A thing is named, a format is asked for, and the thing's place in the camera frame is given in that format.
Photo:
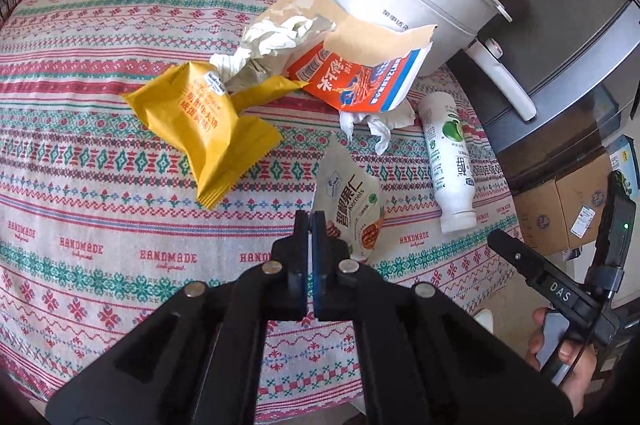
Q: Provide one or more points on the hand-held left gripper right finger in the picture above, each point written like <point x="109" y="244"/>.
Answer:
<point x="318" y="265"/>

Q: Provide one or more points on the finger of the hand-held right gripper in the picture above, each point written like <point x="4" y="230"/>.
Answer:
<point x="515" y="252"/>

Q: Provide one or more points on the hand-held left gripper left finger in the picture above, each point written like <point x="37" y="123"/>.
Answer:
<point x="301" y="255"/>

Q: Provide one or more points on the white square waste bin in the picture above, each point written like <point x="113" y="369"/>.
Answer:
<point x="483" y="320"/>

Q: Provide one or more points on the white nut snack packet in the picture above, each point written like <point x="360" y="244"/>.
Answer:
<point x="350" y="195"/>

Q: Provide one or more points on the person's right hand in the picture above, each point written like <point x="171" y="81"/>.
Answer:
<point x="580" y="375"/>

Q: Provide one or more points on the plain cardboard box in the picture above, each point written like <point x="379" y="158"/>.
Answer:
<point x="537" y="215"/>

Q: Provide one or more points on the cardboard box with label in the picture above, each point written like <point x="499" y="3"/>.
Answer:
<point x="585" y="200"/>

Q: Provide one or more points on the white bottle green label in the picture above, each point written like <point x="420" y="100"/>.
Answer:
<point x="447" y="155"/>

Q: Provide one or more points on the blue printed box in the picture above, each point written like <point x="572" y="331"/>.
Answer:
<point x="625" y="160"/>

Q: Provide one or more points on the crumpled white tissue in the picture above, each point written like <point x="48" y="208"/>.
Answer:
<point x="380" y="120"/>
<point x="270" y="37"/>

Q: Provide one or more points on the yellow snack packet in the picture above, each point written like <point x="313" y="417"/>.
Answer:
<point x="200" y="125"/>

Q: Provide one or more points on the torn brown paper bag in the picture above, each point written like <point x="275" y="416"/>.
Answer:
<point x="360" y="80"/>

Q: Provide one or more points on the patterned striped tablecloth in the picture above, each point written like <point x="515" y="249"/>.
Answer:
<point x="100" y="185"/>

